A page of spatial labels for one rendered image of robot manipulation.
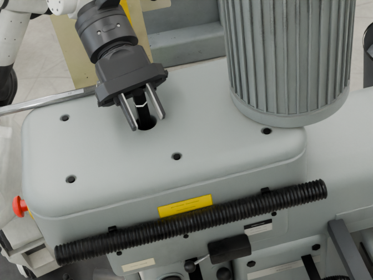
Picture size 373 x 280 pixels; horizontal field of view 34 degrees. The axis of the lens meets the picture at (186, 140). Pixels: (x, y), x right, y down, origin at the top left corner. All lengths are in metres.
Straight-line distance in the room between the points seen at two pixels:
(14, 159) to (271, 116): 0.73
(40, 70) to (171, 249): 3.40
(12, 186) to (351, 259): 0.81
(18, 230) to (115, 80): 1.14
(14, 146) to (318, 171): 0.73
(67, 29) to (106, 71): 1.98
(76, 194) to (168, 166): 0.15
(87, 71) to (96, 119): 2.07
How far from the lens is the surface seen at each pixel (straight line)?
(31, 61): 4.52
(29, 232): 2.07
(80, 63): 3.09
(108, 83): 0.99
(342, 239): 1.17
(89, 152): 1.01
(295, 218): 1.15
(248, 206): 1.00
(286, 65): 0.89
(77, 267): 2.51
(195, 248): 1.12
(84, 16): 1.03
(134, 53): 1.01
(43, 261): 2.35
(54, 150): 1.03
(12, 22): 1.35
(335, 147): 1.14
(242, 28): 0.89
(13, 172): 1.51
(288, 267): 1.26
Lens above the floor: 2.60
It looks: 46 degrees down
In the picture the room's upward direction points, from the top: 11 degrees counter-clockwise
